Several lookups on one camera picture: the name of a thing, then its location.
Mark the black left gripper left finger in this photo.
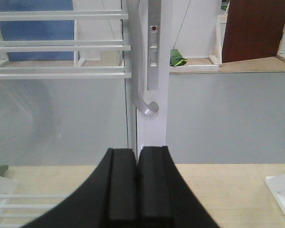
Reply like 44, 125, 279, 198
25, 148, 137, 228

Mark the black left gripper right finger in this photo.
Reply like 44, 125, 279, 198
137, 146, 219, 228

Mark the white framed sliding glass door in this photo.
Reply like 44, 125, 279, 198
0, 0, 170, 228

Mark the blue door panel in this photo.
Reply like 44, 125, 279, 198
0, 0, 74, 61

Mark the brown wooden door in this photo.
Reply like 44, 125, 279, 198
222, 0, 285, 63

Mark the silver door lock plate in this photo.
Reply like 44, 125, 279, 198
147, 0, 162, 91

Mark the green sandbag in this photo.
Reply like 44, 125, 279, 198
170, 49, 188, 67

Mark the silver door pull handle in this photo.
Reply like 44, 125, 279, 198
127, 0, 159, 116

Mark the white wooden base frame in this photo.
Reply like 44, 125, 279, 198
170, 14, 228, 73

